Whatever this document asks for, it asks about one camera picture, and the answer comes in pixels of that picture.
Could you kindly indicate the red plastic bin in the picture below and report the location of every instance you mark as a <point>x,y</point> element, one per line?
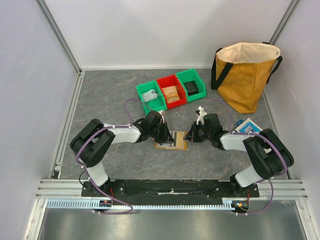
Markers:
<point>170,81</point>

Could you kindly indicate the right green plastic bin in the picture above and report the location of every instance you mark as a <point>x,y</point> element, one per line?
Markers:
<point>189,75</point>

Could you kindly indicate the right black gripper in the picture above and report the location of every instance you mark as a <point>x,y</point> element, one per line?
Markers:
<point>196,132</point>

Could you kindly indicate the mustard tote bag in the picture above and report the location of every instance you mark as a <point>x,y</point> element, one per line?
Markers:
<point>240,72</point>

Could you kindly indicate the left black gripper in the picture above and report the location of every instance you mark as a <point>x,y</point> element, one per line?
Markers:
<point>166,137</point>

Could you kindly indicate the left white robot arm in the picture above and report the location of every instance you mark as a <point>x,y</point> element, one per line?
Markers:
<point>94,140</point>

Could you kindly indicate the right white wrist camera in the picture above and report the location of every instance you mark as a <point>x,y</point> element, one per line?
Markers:
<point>201,113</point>

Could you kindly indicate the slotted cable duct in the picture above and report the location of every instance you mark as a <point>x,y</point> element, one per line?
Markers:
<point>108,204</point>

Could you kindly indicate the blue razor package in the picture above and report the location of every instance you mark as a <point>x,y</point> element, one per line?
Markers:
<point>248,126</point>

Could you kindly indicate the left green plastic bin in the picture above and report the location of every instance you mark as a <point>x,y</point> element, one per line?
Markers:
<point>157,104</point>

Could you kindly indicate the green plastic bin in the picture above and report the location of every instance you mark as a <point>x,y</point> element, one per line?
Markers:
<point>157,104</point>
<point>189,75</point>

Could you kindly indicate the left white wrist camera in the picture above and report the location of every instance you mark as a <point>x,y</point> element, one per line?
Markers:
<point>162,113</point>

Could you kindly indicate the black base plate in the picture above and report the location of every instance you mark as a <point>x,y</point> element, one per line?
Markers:
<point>169,192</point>

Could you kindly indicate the brown cards in red bin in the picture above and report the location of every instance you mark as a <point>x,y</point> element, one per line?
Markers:
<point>171,94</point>

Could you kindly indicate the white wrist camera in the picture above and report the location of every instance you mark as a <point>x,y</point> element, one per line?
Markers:
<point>162,113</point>
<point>201,113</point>

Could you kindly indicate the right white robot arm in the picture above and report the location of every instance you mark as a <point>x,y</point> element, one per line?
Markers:
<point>268,155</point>

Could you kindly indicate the orange leather card holder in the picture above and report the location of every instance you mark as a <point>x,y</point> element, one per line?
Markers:
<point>166,146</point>

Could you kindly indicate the black wallet in bin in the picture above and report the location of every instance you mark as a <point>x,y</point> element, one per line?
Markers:
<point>191,88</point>

